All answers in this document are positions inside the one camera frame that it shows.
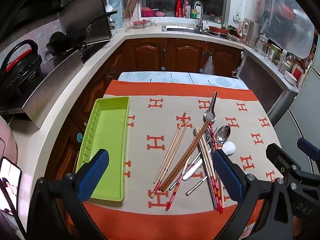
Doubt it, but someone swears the steel kitchen sink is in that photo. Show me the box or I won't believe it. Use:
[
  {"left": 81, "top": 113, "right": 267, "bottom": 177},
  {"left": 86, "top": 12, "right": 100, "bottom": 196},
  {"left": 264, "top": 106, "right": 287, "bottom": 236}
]
[{"left": 161, "top": 24, "right": 203, "bottom": 33}]

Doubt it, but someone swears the low steel splash panel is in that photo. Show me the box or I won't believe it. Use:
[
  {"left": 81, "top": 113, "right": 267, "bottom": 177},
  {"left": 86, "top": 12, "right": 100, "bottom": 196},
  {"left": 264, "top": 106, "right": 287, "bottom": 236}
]
[{"left": 0, "top": 49, "right": 84, "bottom": 130}]

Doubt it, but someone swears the white bowl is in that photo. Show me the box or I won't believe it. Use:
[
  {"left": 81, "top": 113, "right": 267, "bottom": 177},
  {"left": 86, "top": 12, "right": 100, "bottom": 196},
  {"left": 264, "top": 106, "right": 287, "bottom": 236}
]
[{"left": 284, "top": 70, "right": 298, "bottom": 84}]

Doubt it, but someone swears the black wok with handle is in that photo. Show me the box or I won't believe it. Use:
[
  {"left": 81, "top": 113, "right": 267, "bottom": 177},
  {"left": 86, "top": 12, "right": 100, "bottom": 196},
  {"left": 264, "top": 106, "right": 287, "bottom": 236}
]
[{"left": 46, "top": 10, "right": 118, "bottom": 56}]

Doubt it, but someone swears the row of condiment jars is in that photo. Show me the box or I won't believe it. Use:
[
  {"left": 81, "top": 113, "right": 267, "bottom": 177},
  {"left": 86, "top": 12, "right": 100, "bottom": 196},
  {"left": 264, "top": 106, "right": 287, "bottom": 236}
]
[{"left": 267, "top": 42, "right": 313, "bottom": 80}]

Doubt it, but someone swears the black red pressure cooker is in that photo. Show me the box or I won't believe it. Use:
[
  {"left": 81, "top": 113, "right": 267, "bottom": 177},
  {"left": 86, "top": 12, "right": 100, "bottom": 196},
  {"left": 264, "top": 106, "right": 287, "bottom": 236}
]
[{"left": 0, "top": 39, "right": 42, "bottom": 98}]

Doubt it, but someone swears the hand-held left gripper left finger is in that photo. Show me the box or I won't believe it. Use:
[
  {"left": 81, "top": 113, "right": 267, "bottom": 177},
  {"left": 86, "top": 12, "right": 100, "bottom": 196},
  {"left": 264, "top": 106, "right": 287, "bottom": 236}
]
[{"left": 27, "top": 149, "right": 110, "bottom": 240}]

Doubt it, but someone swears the steel kitchen faucet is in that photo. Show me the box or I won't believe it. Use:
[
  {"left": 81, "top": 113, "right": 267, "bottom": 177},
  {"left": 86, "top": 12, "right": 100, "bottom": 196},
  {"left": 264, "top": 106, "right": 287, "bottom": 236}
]
[{"left": 193, "top": 1, "right": 205, "bottom": 32}]

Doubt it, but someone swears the light chopstick red flower print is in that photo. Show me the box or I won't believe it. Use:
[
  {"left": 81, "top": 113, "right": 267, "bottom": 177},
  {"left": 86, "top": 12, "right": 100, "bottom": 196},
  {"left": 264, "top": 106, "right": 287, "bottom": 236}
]
[
  {"left": 149, "top": 120, "right": 190, "bottom": 200},
  {"left": 153, "top": 112, "right": 187, "bottom": 184}
]

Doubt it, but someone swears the glass pitcher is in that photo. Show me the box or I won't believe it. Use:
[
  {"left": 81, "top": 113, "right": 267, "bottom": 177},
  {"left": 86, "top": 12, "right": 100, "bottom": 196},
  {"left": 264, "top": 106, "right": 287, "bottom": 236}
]
[{"left": 254, "top": 33, "right": 270, "bottom": 53}]

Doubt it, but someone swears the red cooking pan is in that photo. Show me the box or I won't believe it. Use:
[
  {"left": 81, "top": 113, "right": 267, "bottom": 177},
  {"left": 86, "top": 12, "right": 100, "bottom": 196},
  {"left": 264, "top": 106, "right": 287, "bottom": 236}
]
[{"left": 208, "top": 25, "right": 230, "bottom": 36}]

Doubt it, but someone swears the clear tub of eggs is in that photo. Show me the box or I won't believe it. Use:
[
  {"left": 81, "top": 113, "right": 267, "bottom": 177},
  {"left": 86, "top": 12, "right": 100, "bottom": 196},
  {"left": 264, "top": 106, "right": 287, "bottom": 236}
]
[{"left": 132, "top": 19, "right": 148, "bottom": 29}]

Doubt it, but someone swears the smartphone with lit screen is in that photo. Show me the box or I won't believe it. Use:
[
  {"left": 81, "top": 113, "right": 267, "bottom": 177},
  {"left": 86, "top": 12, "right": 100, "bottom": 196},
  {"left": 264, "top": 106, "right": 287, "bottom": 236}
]
[{"left": 0, "top": 156, "right": 23, "bottom": 217}]

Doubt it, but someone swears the black range hood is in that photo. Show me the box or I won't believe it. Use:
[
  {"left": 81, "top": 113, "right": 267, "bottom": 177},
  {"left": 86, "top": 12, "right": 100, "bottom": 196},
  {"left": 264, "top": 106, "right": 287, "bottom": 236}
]
[{"left": 0, "top": 0, "right": 100, "bottom": 40}]

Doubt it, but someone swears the steel soup spoon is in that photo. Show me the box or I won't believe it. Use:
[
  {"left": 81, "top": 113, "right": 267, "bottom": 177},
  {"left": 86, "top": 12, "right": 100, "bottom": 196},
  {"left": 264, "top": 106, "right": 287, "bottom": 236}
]
[{"left": 203, "top": 91, "right": 217, "bottom": 124}]

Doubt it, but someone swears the large clear plastic bag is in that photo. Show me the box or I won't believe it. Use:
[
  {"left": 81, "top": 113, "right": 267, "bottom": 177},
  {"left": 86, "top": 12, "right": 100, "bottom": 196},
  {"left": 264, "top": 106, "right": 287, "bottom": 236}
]
[{"left": 259, "top": 0, "right": 316, "bottom": 58}]

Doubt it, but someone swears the steel electric kettle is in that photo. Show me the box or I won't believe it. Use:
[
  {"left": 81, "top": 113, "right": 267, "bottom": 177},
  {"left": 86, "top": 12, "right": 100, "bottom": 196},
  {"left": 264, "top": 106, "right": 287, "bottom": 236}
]
[{"left": 242, "top": 18, "right": 261, "bottom": 46}]

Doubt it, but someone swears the red white patterned chopstick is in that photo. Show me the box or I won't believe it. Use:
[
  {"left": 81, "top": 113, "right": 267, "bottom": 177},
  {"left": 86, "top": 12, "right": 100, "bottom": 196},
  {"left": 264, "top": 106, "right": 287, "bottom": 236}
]
[
  {"left": 166, "top": 159, "right": 189, "bottom": 210},
  {"left": 208, "top": 123, "right": 218, "bottom": 155}
]

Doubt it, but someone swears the brown wooden chopstick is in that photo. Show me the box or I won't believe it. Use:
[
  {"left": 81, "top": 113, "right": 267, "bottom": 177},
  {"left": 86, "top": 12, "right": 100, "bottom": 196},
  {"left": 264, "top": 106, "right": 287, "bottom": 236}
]
[
  {"left": 158, "top": 120, "right": 211, "bottom": 192},
  {"left": 162, "top": 123, "right": 212, "bottom": 193}
]

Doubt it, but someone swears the tall steel splash panel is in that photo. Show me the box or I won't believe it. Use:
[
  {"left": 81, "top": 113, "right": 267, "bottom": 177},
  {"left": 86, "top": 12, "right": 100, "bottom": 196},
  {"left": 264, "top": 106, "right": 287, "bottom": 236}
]
[{"left": 59, "top": 0, "right": 112, "bottom": 46}]

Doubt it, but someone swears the grey refrigerator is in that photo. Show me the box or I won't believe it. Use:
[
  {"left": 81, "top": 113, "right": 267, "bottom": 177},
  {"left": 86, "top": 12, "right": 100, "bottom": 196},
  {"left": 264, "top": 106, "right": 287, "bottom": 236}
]
[{"left": 271, "top": 52, "right": 320, "bottom": 175}]

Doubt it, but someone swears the black gas stove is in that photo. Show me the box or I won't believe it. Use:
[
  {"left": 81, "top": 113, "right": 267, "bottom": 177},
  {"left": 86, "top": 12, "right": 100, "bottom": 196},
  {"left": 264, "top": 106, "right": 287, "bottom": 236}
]
[{"left": 79, "top": 39, "right": 112, "bottom": 64}]

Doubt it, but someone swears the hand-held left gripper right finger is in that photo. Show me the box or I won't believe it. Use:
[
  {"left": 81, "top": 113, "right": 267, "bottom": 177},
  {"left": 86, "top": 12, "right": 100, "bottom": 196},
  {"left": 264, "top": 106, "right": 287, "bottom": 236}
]
[{"left": 211, "top": 149, "right": 292, "bottom": 240}]

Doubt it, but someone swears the pink pump bottle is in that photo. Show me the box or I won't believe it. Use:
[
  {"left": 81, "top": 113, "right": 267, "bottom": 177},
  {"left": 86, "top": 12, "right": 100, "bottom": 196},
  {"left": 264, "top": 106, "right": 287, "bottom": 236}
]
[{"left": 183, "top": 0, "right": 192, "bottom": 18}]

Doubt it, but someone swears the orange beige printed blanket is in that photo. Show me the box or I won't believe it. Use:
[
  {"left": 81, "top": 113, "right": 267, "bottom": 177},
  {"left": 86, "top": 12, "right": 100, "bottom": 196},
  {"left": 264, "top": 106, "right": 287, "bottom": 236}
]
[{"left": 81, "top": 79, "right": 282, "bottom": 240}]

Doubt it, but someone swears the small clear plastic bag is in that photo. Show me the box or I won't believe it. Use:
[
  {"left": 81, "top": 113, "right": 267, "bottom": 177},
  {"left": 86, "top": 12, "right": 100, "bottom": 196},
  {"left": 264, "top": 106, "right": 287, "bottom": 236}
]
[{"left": 202, "top": 54, "right": 215, "bottom": 75}]

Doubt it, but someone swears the small steel spoon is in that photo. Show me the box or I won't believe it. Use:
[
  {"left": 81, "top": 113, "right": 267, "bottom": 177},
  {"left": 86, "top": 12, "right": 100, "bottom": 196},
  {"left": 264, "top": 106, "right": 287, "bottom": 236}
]
[{"left": 204, "top": 129, "right": 213, "bottom": 147}]

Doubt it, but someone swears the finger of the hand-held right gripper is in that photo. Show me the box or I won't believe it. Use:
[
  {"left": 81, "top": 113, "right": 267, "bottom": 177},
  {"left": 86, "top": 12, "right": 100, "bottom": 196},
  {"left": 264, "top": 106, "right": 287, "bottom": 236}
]
[
  {"left": 265, "top": 143, "right": 300, "bottom": 180},
  {"left": 297, "top": 137, "right": 320, "bottom": 162}
]

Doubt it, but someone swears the light chopstick red striped end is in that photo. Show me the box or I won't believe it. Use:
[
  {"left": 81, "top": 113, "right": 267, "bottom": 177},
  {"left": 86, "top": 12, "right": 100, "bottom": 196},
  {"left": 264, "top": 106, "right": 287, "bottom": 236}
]
[
  {"left": 196, "top": 126, "right": 220, "bottom": 210},
  {"left": 194, "top": 126, "right": 224, "bottom": 214}
]

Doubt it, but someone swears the white ceramic spoon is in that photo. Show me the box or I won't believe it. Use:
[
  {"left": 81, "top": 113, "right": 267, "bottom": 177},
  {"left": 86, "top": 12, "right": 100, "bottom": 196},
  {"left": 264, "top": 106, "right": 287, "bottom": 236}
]
[{"left": 212, "top": 141, "right": 236, "bottom": 157}]

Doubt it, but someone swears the pale blue leaf tablecloth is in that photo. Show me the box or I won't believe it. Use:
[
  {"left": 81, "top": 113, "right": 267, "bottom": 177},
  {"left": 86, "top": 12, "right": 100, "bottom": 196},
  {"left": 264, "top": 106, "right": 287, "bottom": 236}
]
[{"left": 117, "top": 71, "right": 249, "bottom": 90}]

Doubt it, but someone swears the green plastic utensil tray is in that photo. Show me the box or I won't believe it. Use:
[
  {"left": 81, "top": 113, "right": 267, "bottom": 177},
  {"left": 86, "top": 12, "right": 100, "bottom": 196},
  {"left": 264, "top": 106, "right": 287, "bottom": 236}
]
[{"left": 75, "top": 96, "right": 130, "bottom": 202}]

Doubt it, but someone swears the stainless steel cabinet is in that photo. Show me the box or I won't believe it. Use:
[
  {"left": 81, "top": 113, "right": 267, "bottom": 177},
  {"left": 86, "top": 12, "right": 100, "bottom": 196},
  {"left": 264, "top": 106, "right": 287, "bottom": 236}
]
[{"left": 236, "top": 47, "right": 300, "bottom": 126}]

